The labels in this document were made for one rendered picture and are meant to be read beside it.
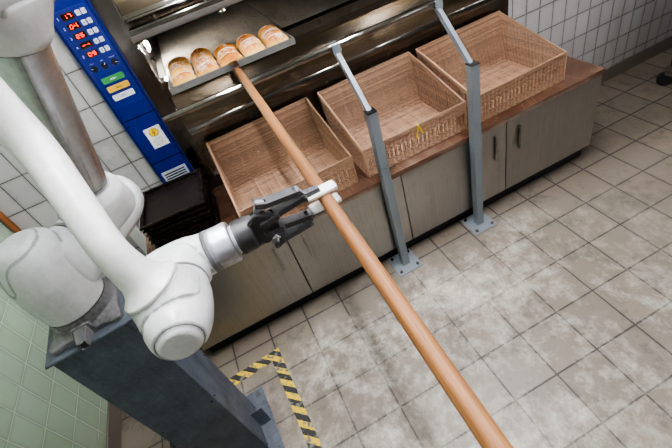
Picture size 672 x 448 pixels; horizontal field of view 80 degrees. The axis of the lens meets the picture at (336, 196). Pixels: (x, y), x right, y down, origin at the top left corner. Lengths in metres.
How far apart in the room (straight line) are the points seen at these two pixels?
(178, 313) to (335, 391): 1.36
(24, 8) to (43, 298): 0.61
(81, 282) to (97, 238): 0.47
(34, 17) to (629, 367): 2.08
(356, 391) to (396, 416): 0.20
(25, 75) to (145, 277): 0.46
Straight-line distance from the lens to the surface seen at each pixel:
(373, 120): 1.60
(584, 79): 2.43
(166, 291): 0.69
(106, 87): 1.95
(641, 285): 2.24
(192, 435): 1.67
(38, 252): 1.11
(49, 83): 0.97
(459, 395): 0.57
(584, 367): 1.97
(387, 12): 2.23
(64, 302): 1.16
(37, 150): 0.77
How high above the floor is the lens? 1.74
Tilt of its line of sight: 39 degrees down
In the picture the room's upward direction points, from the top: 19 degrees counter-clockwise
